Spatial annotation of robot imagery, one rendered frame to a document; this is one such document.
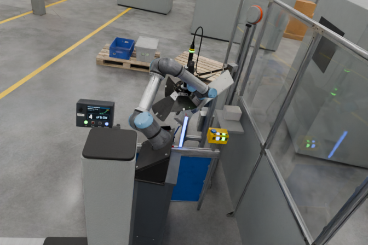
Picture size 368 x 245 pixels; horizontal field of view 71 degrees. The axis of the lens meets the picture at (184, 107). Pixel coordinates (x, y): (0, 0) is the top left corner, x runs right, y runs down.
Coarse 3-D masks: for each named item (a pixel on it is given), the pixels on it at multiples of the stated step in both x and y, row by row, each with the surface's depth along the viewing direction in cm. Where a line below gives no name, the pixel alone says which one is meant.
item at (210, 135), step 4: (212, 128) 219; (216, 128) 220; (208, 132) 218; (212, 132) 213; (216, 132) 214; (220, 132) 215; (224, 132) 216; (208, 136) 217; (212, 136) 212; (216, 136) 212; (220, 136) 212; (224, 136) 213; (228, 136) 213; (208, 140) 216; (212, 140) 214; (216, 140) 215; (220, 140) 215; (224, 140) 215
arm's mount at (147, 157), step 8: (144, 144) 184; (168, 144) 165; (144, 152) 175; (152, 152) 169; (160, 152) 163; (168, 152) 158; (144, 160) 167; (152, 160) 161; (160, 160) 157; (168, 160) 157; (136, 168) 164; (144, 168) 162; (152, 168) 162; (160, 168) 161; (136, 176) 169; (144, 176) 167; (152, 176) 166; (160, 176) 165; (160, 184) 169
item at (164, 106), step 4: (168, 96) 244; (160, 100) 247; (164, 100) 245; (168, 100) 243; (172, 100) 243; (156, 104) 248; (160, 104) 245; (164, 104) 244; (168, 104) 243; (172, 104) 242; (152, 108) 249; (156, 108) 246; (160, 108) 244; (164, 108) 243; (168, 108) 242; (156, 112) 245; (160, 112) 243; (164, 112) 242; (168, 112) 241; (164, 116) 241; (164, 120) 239
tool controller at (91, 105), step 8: (80, 104) 187; (88, 104) 188; (96, 104) 189; (104, 104) 190; (112, 104) 193; (80, 112) 189; (88, 112) 189; (96, 112) 190; (104, 112) 191; (112, 112) 192; (80, 120) 191; (88, 120) 192; (96, 120) 192; (104, 120) 193; (112, 120) 197
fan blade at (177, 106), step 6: (180, 96) 230; (186, 96) 232; (174, 102) 224; (180, 102) 223; (186, 102) 223; (192, 102) 223; (174, 108) 218; (180, 108) 216; (186, 108) 215; (192, 108) 214
